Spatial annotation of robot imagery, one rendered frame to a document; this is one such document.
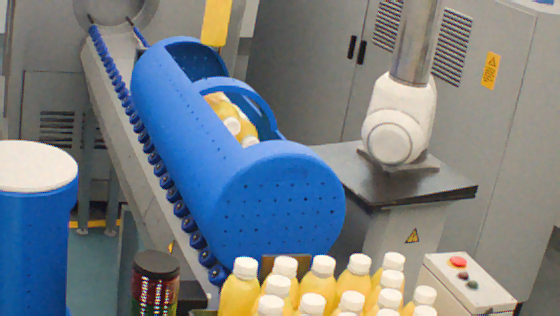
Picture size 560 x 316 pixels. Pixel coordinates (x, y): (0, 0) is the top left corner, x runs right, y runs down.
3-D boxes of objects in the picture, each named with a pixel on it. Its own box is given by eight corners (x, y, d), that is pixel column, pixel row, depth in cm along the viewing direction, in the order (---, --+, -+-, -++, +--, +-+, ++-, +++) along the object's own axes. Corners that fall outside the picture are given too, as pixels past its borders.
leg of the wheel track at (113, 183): (114, 231, 368) (127, 105, 346) (117, 237, 363) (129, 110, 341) (103, 230, 366) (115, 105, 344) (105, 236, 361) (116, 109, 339)
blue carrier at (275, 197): (217, 127, 240) (228, 35, 230) (334, 278, 166) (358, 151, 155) (126, 128, 230) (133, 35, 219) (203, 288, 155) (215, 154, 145)
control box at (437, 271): (451, 293, 158) (465, 249, 154) (501, 345, 141) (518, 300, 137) (411, 297, 154) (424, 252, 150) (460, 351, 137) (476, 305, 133)
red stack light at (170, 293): (171, 280, 104) (174, 255, 102) (183, 306, 98) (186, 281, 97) (125, 280, 101) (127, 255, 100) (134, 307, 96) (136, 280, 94)
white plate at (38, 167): (20, 200, 153) (20, 205, 154) (101, 166, 177) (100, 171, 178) (-63, 158, 164) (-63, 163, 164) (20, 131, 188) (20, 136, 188)
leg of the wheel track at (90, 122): (87, 230, 363) (97, 104, 341) (88, 236, 358) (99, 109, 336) (75, 230, 360) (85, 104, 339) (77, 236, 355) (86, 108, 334)
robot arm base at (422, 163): (400, 141, 234) (403, 123, 232) (441, 171, 216) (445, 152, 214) (347, 145, 227) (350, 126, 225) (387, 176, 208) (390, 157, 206)
